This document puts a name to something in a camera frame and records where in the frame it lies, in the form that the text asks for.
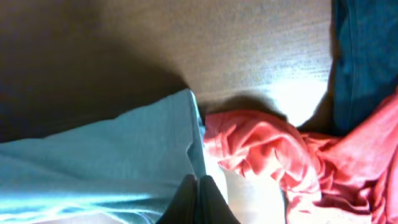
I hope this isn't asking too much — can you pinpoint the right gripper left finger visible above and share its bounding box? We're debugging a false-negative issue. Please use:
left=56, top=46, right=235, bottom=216
left=157, top=174, right=197, bottom=224

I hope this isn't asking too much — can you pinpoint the grey t-shirt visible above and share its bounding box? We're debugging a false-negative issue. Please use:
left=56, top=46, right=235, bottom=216
left=1, top=90, right=206, bottom=223

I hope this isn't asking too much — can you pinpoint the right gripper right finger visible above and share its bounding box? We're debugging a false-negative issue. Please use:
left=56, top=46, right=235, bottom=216
left=197, top=175, right=240, bottom=224

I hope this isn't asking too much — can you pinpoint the dark navy garment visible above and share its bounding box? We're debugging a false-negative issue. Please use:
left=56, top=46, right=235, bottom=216
left=333, top=0, right=397, bottom=135

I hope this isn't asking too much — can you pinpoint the red printed t-shirt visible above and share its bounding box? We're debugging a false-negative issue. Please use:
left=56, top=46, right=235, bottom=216
left=204, top=95, right=397, bottom=223

